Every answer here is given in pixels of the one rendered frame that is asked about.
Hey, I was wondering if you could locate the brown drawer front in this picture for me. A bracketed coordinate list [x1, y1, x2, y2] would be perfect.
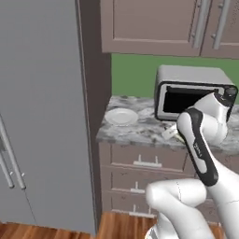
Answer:
[109, 167, 201, 193]
[109, 144, 189, 173]
[109, 190, 157, 217]

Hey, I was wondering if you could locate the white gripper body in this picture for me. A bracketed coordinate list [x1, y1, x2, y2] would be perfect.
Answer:
[161, 124, 179, 141]

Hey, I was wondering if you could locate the silver cupboard door handle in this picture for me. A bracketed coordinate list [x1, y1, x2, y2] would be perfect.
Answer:
[212, 0, 232, 50]
[191, 0, 212, 49]

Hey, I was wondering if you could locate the long silver fridge handle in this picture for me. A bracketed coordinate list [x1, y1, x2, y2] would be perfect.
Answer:
[0, 115, 27, 190]
[0, 150, 15, 190]

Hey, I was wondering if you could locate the brown tall side panel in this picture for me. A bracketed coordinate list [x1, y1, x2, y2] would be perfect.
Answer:
[75, 0, 113, 232]

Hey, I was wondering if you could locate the black oven knob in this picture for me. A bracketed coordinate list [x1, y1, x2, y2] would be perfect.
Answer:
[225, 87, 238, 98]

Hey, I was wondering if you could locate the silver drawer handle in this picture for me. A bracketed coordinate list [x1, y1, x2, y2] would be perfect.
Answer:
[133, 154, 163, 168]
[128, 204, 157, 218]
[129, 181, 148, 195]

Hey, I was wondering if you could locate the white round plate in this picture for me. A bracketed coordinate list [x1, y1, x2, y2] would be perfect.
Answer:
[104, 107, 140, 127]

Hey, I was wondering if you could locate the narrow brown cupboard door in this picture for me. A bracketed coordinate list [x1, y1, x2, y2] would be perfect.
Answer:
[200, 0, 239, 60]

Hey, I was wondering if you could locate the wide brown cupboard door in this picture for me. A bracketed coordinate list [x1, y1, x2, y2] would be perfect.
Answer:
[99, 0, 204, 58]

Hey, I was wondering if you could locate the grey fridge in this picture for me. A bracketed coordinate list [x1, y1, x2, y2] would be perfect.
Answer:
[0, 0, 97, 236]

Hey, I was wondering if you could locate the grey toaster oven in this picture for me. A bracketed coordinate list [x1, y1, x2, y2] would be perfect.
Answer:
[154, 64, 239, 122]

